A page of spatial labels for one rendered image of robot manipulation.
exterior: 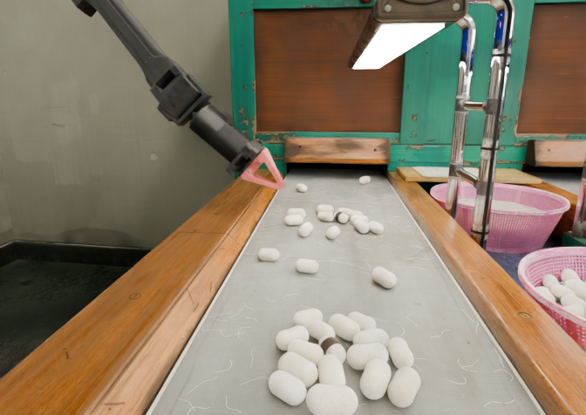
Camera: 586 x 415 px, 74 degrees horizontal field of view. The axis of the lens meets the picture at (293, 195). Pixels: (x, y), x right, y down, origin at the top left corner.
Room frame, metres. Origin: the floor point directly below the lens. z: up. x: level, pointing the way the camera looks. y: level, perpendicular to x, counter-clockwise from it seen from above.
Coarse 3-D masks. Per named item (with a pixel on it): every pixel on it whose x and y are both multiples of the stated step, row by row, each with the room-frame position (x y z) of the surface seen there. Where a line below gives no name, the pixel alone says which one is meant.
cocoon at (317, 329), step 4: (312, 320) 0.35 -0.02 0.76; (316, 320) 0.35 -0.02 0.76; (320, 320) 0.35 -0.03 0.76; (308, 324) 0.35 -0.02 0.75; (312, 324) 0.34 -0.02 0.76; (316, 324) 0.34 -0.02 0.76; (320, 324) 0.34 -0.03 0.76; (324, 324) 0.34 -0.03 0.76; (328, 324) 0.34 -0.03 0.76; (308, 328) 0.35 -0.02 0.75; (312, 328) 0.34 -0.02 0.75; (316, 328) 0.34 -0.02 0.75; (320, 328) 0.34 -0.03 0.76; (324, 328) 0.34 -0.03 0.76; (328, 328) 0.34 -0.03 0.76; (332, 328) 0.34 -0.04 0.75; (312, 332) 0.34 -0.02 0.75; (316, 332) 0.34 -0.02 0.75; (320, 332) 0.33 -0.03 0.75; (324, 332) 0.33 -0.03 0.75; (328, 332) 0.33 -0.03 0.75; (332, 332) 0.33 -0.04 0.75; (312, 336) 0.34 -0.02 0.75; (316, 336) 0.34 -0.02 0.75; (320, 336) 0.33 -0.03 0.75
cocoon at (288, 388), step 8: (272, 376) 0.27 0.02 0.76; (280, 376) 0.27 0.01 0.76; (288, 376) 0.27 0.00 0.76; (272, 384) 0.26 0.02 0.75; (280, 384) 0.26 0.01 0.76; (288, 384) 0.26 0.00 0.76; (296, 384) 0.26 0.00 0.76; (272, 392) 0.26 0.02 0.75; (280, 392) 0.26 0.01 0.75; (288, 392) 0.25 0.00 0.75; (296, 392) 0.25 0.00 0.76; (304, 392) 0.26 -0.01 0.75; (288, 400) 0.25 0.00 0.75; (296, 400) 0.25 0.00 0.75
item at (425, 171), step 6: (414, 168) 1.09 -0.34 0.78; (420, 168) 1.09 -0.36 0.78; (426, 168) 1.09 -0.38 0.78; (432, 168) 1.09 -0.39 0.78; (438, 168) 1.09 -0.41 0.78; (444, 168) 1.09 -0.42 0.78; (468, 168) 1.09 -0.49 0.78; (474, 168) 1.09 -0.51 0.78; (426, 174) 1.00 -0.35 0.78; (432, 174) 1.00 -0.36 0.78; (438, 174) 1.00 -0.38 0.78; (444, 174) 1.00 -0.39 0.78; (474, 174) 1.00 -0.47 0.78
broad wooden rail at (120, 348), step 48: (240, 192) 0.86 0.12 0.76; (192, 240) 0.56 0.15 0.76; (240, 240) 0.60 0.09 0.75; (144, 288) 0.40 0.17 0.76; (192, 288) 0.41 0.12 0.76; (96, 336) 0.31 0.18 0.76; (144, 336) 0.31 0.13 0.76; (0, 384) 0.25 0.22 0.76; (48, 384) 0.25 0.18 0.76; (96, 384) 0.25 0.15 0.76; (144, 384) 0.27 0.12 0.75
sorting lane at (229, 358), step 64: (320, 192) 0.97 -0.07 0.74; (384, 192) 0.97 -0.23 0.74; (256, 256) 0.55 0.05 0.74; (320, 256) 0.55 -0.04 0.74; (384, 256) 0.55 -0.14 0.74; (256, 320) 0.38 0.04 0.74; (384, 320) 0.38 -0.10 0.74; (448, 320) 0.38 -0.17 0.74; (192, 384) 0.28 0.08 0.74; (256, 384) 0.28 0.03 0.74; (448, 384) 0.28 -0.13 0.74; (512, 384) 0.28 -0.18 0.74
